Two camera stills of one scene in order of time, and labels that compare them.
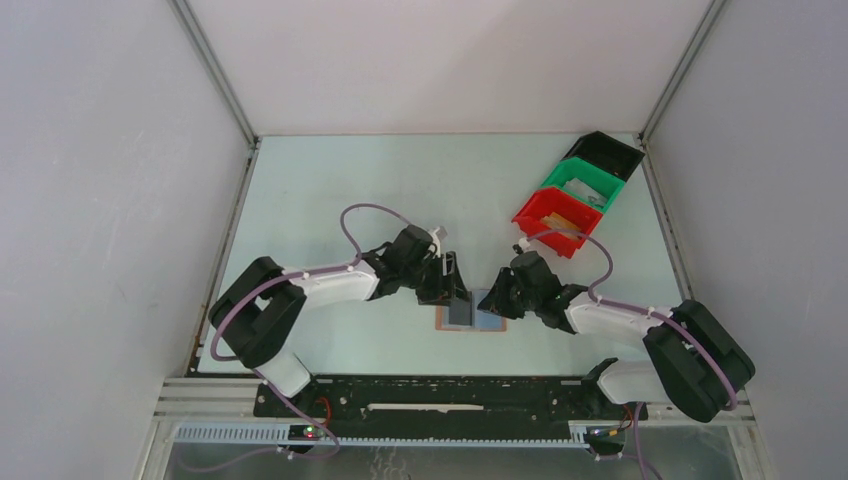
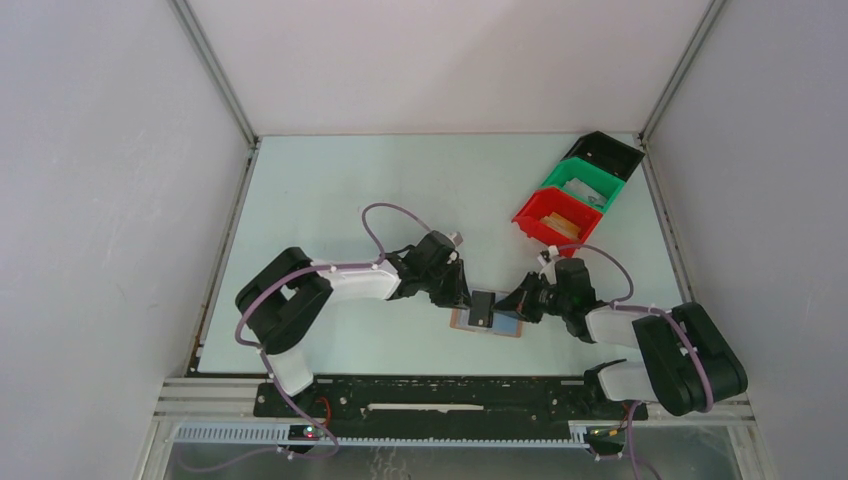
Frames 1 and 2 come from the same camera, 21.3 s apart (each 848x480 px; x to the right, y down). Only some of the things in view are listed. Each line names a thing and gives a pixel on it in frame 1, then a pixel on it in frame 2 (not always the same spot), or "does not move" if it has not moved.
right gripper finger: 503,285 -> 529,288
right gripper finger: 495,302 -> 519,303
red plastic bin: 546,201 does not move
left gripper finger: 453,269 does not move
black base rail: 445,406 does not move
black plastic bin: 607,153 does not move
